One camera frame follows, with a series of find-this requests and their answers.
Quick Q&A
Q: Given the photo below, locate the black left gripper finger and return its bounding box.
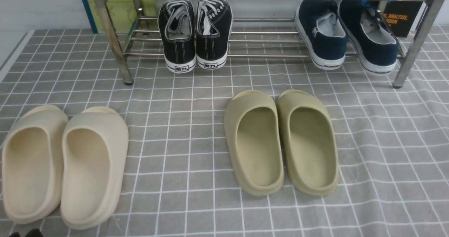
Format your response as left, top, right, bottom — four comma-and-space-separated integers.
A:
9, 232, 21, 237
25, 229, 43, 237

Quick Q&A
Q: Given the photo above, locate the navy slip-on shoe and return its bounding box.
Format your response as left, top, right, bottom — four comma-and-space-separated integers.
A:
338, 0, 399, 75
294, 0, 349, 70

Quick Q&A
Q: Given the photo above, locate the metal shoe rack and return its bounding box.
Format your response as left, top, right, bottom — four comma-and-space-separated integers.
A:
94, 0, 444, 89

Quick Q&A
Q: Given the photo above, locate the left cream foam slipper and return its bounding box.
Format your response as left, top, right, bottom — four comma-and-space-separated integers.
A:
2, 105, 69, 224

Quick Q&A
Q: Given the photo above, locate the cream foam slipper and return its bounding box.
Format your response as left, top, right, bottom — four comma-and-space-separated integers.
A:
2, 105, 69, 224
60, 106, 129, 230

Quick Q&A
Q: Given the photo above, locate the right cream foam slipper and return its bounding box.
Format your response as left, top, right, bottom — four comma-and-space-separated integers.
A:
60, 106, 129, 230

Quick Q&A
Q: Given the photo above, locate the teal and yellow book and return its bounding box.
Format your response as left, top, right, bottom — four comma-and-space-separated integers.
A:
82, 0, 157, 34

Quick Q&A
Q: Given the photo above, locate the left olive foam slipper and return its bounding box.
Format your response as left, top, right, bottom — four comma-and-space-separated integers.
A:
223, 90, 284, 196

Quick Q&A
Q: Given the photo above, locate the olive foam slipper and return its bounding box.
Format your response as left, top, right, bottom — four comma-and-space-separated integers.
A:
276, 90, 339, 196
223, 90, 284, 196

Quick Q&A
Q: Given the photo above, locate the left black canvas sneaker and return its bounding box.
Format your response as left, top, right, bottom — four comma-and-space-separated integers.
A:
158, 0, 197, 74

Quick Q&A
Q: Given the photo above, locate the black canvas sneaker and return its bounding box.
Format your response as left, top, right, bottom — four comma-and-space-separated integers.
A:
196, 0, 234, 70
158, 0, 197, 74

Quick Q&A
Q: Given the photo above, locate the right black canvas sneaker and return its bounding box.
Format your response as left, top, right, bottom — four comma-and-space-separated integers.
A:
196, 0, 234, 70

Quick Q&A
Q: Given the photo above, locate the right olive foam slipper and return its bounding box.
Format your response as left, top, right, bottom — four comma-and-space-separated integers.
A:
276, 90, 339, 196

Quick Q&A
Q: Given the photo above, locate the grey checked floor cloth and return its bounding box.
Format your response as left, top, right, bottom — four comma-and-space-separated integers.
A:
1, 26, 448, 237

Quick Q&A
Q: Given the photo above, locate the black image processing book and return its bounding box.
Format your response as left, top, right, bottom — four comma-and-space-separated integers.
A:
383, 1, 422, 38

